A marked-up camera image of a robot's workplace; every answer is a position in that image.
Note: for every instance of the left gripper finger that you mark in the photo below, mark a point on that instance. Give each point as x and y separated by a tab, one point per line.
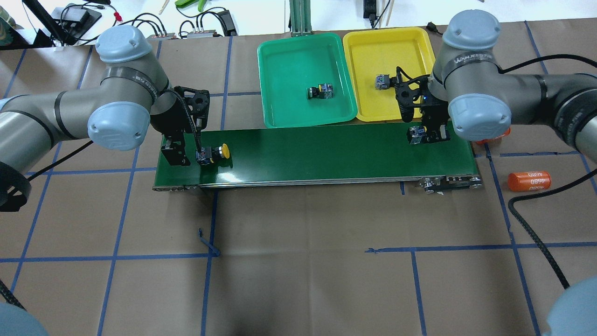
174	150
199	135

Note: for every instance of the green handled reach grabber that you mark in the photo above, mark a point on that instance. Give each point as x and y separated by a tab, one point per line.
184	4

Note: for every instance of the black device box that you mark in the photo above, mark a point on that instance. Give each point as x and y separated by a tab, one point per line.
74	21

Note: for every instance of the green plastic tray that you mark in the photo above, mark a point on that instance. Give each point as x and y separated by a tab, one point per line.
287	67

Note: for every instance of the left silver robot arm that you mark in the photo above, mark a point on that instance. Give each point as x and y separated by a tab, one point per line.
72	225

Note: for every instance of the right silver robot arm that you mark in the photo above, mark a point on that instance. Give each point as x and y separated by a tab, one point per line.
482	100

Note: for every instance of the aluminium frame post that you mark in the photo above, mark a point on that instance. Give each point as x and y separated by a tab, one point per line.
300	18

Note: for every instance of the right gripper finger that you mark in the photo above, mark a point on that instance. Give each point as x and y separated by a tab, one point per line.
435	129

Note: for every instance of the black power adapter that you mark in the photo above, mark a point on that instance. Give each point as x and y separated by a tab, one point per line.
229	26

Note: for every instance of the green conveyor belt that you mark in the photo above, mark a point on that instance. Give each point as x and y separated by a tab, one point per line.
346	153

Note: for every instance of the yellow plastic tray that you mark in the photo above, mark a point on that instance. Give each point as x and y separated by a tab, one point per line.
378	52

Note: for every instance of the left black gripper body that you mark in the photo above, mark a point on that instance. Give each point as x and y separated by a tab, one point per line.
163	122

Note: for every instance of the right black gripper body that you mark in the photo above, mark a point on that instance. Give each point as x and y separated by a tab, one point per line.
435	113

